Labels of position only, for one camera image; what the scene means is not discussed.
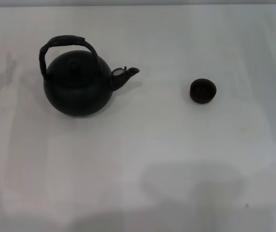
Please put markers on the black round teapot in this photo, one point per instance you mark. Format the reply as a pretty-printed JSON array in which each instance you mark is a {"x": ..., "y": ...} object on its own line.
[{"x": 77, "y": 96}]

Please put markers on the small dark brown teacup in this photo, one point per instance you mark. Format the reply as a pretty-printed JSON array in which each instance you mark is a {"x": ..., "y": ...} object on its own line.
[{"x": 203, "y": 93}]

